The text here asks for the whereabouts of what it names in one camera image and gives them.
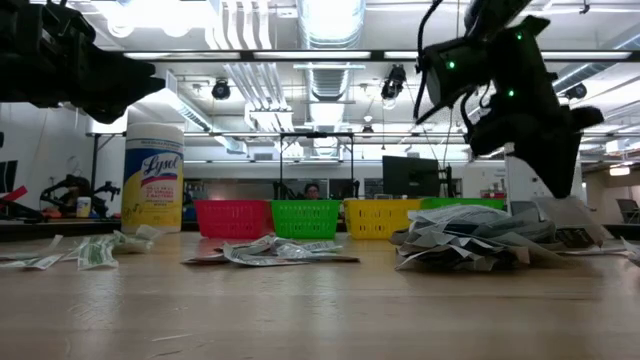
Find black frame stand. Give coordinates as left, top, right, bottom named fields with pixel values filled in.
left=277, top=131, right=356, bottom=201

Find green plastic basket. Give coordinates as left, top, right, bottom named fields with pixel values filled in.
left=419, top=197, right=507, bottom=212
left=270, top=199, right=343, bottom=240

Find fingertip fabric bandage pack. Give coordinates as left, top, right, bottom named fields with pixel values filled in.
left=529, top=195, right=609, bottom=250
left=559, top=244, right=632, bottom=258
left=619, top=235, right=640, bottom=269

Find black ceiling spotlight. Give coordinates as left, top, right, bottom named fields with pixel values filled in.
left=564, top=82, right=589, bottom=101
left=210, top=78, right=233, bottom=102

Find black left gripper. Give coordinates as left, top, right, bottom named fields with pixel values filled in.
left=29, top=4, right=167, bottom=126

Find black background robot arms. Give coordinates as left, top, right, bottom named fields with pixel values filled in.
left=38, top=173, right=123, bottom=220

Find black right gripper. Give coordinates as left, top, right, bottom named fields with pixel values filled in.
left=464, top=14, right=605, bottom=200

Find small green printed packet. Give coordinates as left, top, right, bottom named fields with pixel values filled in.
left=76, top=235, right=121, bottom=272
left=0, top=234, right=64, bottom=261
left=0, top=253, right=65, bottom=272
left=111, top=224, right=164, bottom=254

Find yellow Lysol wipes canister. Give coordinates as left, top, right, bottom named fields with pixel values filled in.
left=121, top=122, right=186, bottom=235

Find ceiling air duct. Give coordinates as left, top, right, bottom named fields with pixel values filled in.
left=295, top=0, right=367, bottom=101

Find yellow plastic basket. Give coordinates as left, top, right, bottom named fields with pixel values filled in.
left=343, top=198, right=424, bottom=240

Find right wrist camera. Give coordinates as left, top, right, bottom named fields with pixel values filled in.
left=415, top=37, right=489, bottom=124

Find red plastic basket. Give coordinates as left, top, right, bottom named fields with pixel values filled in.
left=194, top=199, right=275, bottom=240

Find black overhead camera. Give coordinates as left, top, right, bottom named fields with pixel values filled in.
left=379, top=63, right=408, bottom=101

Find black monitor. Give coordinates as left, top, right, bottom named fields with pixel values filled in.
left=381, top=155, right=442, bottom=199

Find black right camera cable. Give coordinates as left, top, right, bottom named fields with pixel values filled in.
left=414, top=0, right=446, bottom=126

